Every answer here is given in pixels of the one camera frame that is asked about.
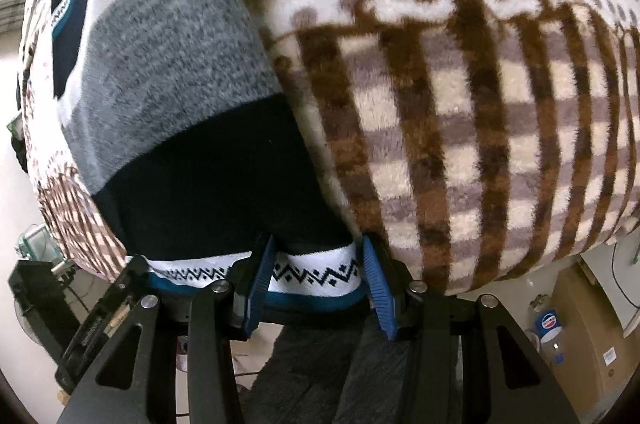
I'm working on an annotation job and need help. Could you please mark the cardboard box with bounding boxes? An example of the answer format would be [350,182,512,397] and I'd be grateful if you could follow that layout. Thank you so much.
[550,265,639,423]

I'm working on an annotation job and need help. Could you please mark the navy grey striped sweater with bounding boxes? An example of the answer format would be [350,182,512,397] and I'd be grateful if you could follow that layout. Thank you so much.
[51,0,366,311]

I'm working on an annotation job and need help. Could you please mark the floral cream bed blanket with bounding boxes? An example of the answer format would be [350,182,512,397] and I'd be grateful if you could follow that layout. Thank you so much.
[19,0,640,298]

